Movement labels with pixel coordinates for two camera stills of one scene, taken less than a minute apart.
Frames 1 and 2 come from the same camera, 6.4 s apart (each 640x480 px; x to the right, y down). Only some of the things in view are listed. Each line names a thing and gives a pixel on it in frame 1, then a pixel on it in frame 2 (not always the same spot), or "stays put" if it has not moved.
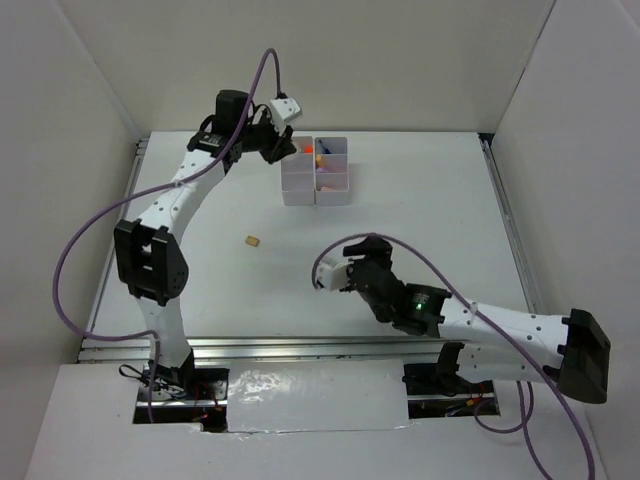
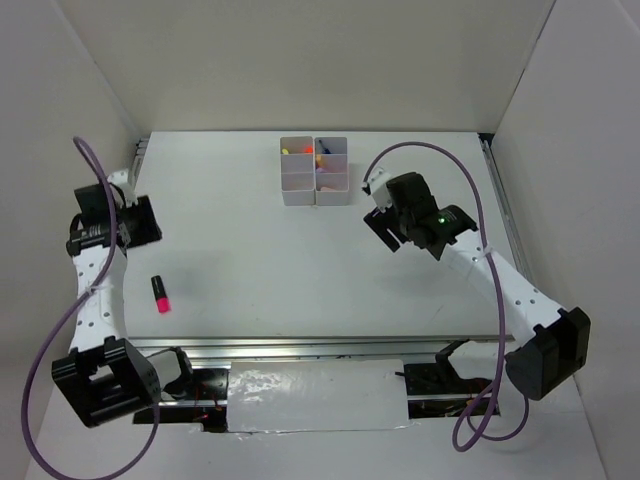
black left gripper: [280, 146] -> [151, 231]
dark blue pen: [325, 150] stays put
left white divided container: [297, 174] stays put
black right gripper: [376, 248] -> [379, 222]
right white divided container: [331, 185] stays put
